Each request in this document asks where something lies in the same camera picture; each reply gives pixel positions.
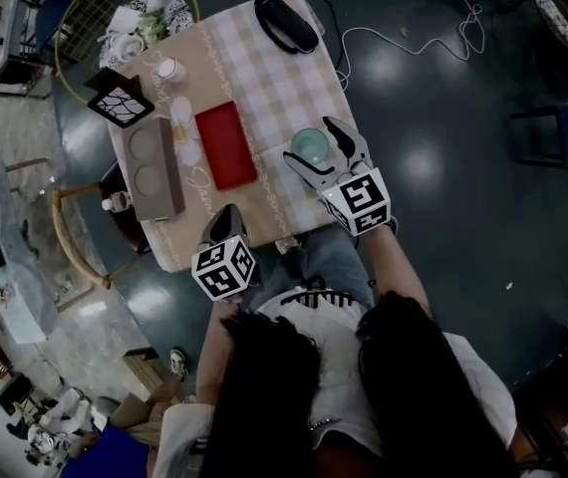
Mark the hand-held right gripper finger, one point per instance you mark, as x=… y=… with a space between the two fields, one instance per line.
x=348 y=140
x=316 y=176

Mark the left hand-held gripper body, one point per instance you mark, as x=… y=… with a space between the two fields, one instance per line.
x=223 y=269

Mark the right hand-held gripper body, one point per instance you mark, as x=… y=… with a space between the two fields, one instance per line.
x=359 y=199

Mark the clear glass cup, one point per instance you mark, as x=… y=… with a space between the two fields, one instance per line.
x=309 y=142

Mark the red tray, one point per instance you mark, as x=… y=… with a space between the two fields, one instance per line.
x=225 y=147

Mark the person's left forearm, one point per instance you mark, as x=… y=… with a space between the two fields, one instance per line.
x=211 y=346

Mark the person's right forearm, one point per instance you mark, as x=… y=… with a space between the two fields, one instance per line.
x=396 y=267

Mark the person's blue jeans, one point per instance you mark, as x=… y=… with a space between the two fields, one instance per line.
x=319 y=262

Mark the cardboard box with round holes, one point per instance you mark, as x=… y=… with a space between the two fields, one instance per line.
x=153 y=169

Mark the beige checkered tablecloth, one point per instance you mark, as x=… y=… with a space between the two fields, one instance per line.
x=269 y=87

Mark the small white bottle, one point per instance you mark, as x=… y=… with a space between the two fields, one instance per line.
x=107 y=205

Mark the black pouch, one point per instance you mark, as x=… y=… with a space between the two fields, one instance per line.
x=286 y=20

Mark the person's white shirt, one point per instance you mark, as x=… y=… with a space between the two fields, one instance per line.
x=336 y=366

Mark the wooden chair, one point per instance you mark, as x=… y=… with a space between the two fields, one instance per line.
x=72 y=239

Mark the white jar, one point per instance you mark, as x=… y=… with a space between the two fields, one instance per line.
x=171 y=70

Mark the white teapot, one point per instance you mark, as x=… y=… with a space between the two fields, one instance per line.
x=127 y=45

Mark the grey marble bench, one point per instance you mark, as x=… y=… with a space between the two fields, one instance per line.
x=2 y=252

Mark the white shelf cart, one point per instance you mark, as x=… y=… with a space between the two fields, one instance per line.
x=7 y=48

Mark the black furniture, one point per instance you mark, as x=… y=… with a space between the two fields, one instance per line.
x=558 y=411

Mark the black picture frame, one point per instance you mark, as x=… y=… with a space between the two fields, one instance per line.
x=120 y=101

